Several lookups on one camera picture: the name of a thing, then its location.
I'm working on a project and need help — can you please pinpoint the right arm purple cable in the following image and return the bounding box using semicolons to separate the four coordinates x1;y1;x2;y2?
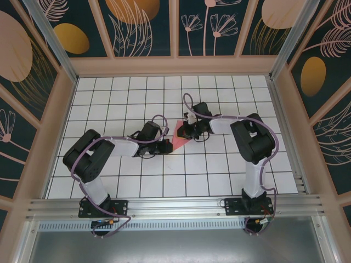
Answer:
183;93;282;237

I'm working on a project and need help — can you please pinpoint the aluminium side rail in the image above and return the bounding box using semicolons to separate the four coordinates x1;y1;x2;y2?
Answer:
267;76;312;196

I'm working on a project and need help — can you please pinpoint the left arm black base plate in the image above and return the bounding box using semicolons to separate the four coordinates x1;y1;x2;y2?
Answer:
78;198;129;219

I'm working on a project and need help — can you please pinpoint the pink paper sheet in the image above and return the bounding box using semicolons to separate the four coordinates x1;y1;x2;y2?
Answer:
170;120;193;152

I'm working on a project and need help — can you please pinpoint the aluminium mounting rail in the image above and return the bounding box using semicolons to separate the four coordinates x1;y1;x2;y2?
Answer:
26;193;326;220

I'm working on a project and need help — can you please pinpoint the aluminium corner post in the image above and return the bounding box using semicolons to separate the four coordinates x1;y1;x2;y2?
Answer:
269;0;321;81
21;0;80;83

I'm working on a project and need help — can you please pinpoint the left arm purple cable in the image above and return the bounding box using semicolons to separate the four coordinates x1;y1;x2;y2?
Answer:
70;114;168;239

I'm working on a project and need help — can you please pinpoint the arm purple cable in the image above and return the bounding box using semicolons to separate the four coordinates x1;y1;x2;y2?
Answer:
70;114;168;239
183;93;282;237

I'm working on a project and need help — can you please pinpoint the grey metal sheet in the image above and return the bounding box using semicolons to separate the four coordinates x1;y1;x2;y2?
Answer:
16;216;338;263

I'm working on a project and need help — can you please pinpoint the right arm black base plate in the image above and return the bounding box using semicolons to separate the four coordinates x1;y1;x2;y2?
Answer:
224;196;274;217

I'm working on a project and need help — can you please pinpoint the slotted metal cable duct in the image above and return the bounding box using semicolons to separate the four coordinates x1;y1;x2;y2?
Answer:
38;220;247;231

